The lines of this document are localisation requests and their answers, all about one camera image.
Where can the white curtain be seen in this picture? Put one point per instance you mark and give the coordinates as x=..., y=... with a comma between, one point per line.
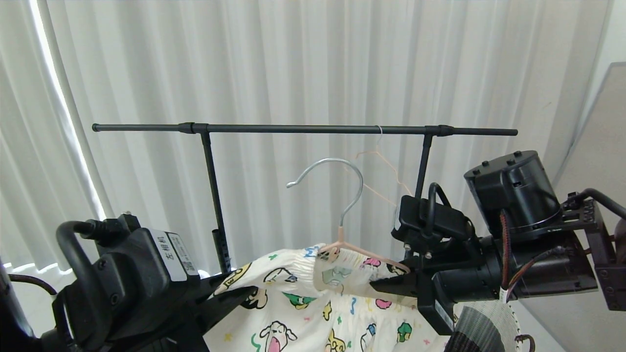
x=244, y=58

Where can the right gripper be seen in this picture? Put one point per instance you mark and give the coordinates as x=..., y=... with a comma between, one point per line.
x=469, y=283

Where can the pink clothes hanger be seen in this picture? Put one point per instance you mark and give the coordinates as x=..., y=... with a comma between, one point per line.
x=391, y=169
x=341, y=234

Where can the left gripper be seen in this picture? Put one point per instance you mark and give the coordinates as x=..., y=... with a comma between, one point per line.
x=186, y=322

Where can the white laundry basket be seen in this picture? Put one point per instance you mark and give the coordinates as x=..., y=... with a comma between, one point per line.
x=484, y=327

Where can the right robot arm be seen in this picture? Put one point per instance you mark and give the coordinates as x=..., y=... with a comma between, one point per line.
x=513, y=195

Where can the black clothes rack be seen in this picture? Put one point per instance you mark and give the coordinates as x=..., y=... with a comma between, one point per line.
x=293, y=129

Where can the cream printed garment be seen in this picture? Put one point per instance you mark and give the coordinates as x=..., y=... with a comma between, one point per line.
x=303, y=303

